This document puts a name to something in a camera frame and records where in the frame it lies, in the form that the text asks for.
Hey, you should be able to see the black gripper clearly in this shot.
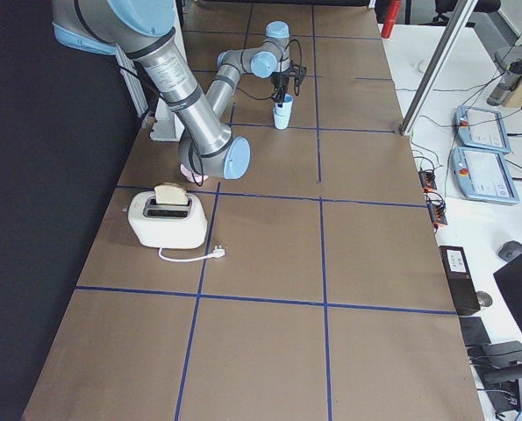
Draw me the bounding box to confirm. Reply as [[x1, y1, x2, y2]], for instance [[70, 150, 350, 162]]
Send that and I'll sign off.
[[271, 72, 290, 108]]

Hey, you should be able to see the light blue cup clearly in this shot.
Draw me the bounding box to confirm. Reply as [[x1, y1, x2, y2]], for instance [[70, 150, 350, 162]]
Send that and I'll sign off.
[[273, 110, 290, 130]]

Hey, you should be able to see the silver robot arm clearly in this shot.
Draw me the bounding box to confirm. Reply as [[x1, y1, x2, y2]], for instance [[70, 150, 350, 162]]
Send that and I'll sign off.
[[52, 1, 291, 180]]

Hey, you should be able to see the pink bowl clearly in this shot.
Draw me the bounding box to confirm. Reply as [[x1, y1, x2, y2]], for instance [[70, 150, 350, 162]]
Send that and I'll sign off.
[[180, 164, 209, 185]]

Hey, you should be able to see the toast slice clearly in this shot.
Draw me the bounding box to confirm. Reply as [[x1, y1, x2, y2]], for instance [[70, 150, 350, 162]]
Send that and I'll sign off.
[[154, 182, 189, 206]]

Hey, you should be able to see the paper cup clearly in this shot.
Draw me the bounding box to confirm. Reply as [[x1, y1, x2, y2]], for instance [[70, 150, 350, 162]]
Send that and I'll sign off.
[[415, 60, 429, 74]]

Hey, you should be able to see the red bottle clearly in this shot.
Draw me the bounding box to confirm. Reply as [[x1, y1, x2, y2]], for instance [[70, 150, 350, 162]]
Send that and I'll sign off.
[[381, 0, 402, 39]]

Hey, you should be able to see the cream toaster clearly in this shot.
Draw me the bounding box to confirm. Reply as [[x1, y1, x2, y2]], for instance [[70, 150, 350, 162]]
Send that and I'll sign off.
[[128, 191, 208, 249]]

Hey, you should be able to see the orange circuit board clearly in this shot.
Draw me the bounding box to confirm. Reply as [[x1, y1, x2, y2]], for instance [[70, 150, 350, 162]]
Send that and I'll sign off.
[[425, 192, 447, 230]]

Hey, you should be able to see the teach pendant far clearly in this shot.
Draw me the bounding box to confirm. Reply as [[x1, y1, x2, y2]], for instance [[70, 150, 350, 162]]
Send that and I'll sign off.
[[454, 105, 511, 154]]

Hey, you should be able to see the teach pendant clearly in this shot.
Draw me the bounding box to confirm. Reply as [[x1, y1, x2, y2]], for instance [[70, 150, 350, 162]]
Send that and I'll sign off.
[[452, 146, 519, 205], [454, 105, 511, 154]]

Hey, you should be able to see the teach pendant near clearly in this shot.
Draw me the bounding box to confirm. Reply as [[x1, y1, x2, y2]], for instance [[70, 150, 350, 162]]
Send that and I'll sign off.
[[452, 146, 519, 205]]

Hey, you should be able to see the black box with label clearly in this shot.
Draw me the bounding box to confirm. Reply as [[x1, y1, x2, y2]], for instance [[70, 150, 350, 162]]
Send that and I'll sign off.
[[439, 246, 480, 316]]

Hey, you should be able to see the black computer mouse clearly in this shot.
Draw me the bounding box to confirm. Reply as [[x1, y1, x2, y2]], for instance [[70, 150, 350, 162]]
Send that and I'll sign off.
[[497, 240, 522, 262]]

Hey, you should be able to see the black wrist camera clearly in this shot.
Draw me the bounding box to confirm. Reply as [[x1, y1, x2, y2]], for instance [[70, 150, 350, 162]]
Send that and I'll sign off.
[[289, 63, 307, 88]]

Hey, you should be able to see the white pedestal column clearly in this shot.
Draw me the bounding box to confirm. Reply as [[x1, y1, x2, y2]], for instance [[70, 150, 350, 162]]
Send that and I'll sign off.
[[150, 0, 187, 142]]

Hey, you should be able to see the white toaster plug cable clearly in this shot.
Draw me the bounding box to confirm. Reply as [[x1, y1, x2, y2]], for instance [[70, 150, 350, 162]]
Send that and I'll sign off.
[[157, 243, 228, 263]]

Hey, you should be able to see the aluminium frame post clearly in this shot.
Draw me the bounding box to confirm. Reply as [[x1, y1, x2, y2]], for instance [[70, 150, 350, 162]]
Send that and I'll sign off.
[[399, 0, 478, 136]]

